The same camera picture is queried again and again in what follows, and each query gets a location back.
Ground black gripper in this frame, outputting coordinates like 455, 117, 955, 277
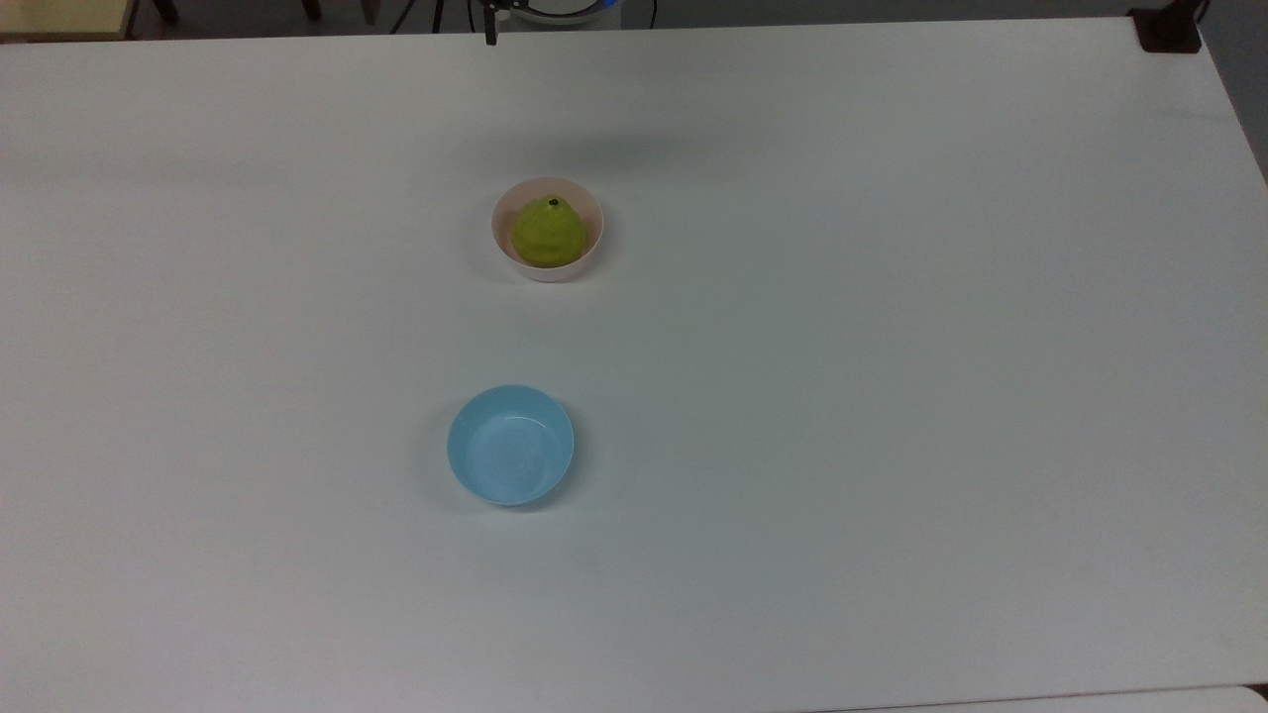
470, 0, 512, 47

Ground green pear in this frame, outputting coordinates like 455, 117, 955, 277
510, 196, 588, 267

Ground pink plastic bowl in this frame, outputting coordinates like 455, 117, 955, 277
490, 176, 605, 284

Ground blue plastic bowl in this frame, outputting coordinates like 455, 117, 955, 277
447, 384, 577, 508

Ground black tripod legs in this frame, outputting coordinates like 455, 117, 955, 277
389, 0, 449, 35

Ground light wooden table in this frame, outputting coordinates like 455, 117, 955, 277
0, 0, 138, 42

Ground black camera stand clamp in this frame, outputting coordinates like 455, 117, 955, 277
1127, 0, 1212, 54

